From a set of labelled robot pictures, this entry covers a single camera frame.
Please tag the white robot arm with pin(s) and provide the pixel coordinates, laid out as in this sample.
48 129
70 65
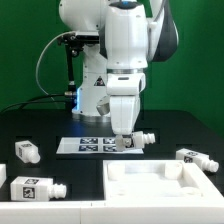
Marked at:
118 41

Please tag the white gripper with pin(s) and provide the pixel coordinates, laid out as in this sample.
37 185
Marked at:
124 111

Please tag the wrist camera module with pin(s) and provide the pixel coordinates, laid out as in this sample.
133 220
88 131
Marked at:
103 106

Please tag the white marker tag sheet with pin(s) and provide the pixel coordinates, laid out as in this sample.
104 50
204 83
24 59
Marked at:
91 145

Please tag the white square table top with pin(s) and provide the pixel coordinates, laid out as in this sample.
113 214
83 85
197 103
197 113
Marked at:
145 180

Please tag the white block left edge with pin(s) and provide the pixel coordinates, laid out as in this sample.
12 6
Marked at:
2 174

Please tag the white L-shaped obstacle fence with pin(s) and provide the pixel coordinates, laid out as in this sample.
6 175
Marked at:
101 213

